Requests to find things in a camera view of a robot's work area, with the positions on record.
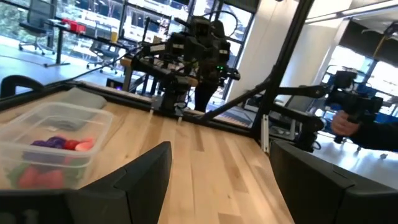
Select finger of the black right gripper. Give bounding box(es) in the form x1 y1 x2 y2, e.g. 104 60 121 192
217 39 232 65
167 32 187 62

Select person's forearm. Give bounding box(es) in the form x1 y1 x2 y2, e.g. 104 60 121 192
349 119 398 154

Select small pink toy fruit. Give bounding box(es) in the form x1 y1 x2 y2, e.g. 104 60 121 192
74 138 96 152

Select purple toy grapes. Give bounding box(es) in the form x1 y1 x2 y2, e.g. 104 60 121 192
30 135 68 151

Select wooden desk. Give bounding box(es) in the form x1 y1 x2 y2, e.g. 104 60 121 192
119 57 200 94

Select clear plastic tupperware container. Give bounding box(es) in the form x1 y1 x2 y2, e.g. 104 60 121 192
0 101 114 190

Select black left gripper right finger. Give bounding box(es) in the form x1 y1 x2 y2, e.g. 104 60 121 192
269 139 398 224

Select red box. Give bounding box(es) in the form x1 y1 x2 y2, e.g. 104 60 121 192
61 17 87 34

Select person's hand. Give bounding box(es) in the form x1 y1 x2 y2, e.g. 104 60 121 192
330 110 362 138

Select grey office chair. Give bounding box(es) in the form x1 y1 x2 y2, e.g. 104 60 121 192
17 0 56 57
86 22 123 76

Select small black box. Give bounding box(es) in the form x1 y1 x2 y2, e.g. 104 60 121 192
105 77 126 91

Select silver aluminium bar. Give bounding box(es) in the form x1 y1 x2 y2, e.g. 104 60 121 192
260 113 271 154

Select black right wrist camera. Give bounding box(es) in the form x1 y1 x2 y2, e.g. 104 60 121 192
190 15 215 40

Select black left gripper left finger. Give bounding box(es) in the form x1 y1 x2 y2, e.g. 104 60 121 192
65 141 174 224

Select black desk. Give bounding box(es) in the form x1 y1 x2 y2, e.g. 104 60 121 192
18 17 139 68

